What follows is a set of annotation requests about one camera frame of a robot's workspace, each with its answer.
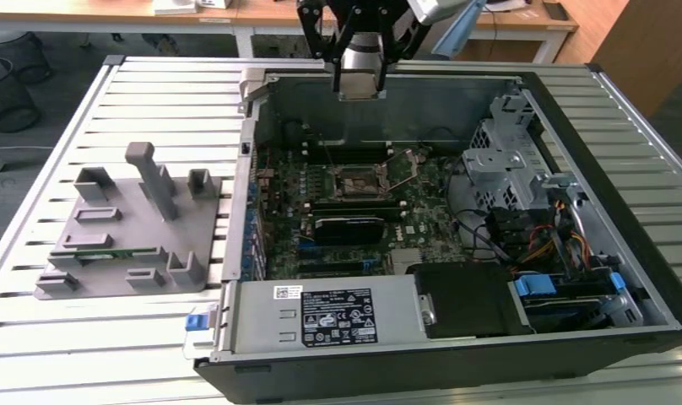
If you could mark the black plastic fan duct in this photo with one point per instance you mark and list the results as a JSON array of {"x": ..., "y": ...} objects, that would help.
[{"x": 507, "y": 228}]

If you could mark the black mesh bin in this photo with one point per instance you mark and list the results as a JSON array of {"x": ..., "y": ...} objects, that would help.
[
  {"x": 25, "y": 50},
  {"x": 8, "y": 101}
]

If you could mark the wooden cabinet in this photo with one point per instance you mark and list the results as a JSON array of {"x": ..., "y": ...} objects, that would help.
[{"x": 645, "y": 50}]

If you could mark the green RAM stick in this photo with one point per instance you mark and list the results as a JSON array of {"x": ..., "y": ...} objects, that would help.
[{"x": 106, "y": 254}]

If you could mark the white box blue print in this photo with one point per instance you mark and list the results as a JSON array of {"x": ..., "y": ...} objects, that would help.
[{"x": 212, "y": 3}]

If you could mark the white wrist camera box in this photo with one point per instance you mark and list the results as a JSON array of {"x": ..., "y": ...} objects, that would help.
[{"x": 431, "y": 8}]

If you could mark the thin metal locking lever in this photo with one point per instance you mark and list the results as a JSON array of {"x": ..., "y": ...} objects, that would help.
[{"x": 328, "y": 155}]

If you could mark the green motherboard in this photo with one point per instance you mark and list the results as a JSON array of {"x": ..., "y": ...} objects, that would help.
[{"x": 431, "y": 194}]

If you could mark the silver CPU green board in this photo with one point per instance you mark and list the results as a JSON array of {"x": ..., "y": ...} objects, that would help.
[{"x": 360, "y": 86}]

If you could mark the silver power supply unit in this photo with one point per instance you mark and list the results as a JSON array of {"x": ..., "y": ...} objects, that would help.
[{"x": 261, "y": 316}]

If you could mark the silver disk bay cage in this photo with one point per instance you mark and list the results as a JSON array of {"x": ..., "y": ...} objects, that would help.
[{"x": 495, "y": 164}]

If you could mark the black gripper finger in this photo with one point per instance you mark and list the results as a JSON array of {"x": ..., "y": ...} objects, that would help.
[
  {"x": 312, "y": 34},
  {"x": 383, "y": 50}
]

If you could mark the blue case latch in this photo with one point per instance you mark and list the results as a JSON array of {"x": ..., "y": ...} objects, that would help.
[{"x": 195, "y": 322}]

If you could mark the wooden desk white frame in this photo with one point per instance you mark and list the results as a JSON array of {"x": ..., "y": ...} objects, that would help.
[
  {"x": 93, "y": 19},
  {"x": 515, "y": 25}
]

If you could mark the black plastic shroud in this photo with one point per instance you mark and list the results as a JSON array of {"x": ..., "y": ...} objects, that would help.
[{"x": 464, "y": 295}]

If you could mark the black open PC case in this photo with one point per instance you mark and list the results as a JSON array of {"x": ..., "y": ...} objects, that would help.
[{"x": 375, "y": 379}]

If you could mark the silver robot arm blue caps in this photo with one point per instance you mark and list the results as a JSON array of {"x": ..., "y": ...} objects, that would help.
[{"x": 459, "y": 29}]

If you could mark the hard disk in blue carrier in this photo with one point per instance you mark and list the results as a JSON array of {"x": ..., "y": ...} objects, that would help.
[{"x": 535, "y": 287}]

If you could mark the grey parts rack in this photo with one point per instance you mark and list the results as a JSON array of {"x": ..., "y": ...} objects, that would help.
[{"x": 149, "y": 236}]

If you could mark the CPU socket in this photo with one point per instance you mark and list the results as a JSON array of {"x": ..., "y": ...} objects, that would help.
[{"x": 352, "y": 181}]

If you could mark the silver finned heatsink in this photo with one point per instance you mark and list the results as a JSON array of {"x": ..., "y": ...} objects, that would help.
[{"x": 406, "y": 259}]

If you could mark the black phone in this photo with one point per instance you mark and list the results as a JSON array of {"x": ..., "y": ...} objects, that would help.
[{"x": 554, "y": 10}]

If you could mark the white book stack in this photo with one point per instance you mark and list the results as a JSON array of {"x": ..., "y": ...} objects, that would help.
[{"x": 175, "y": 7}]

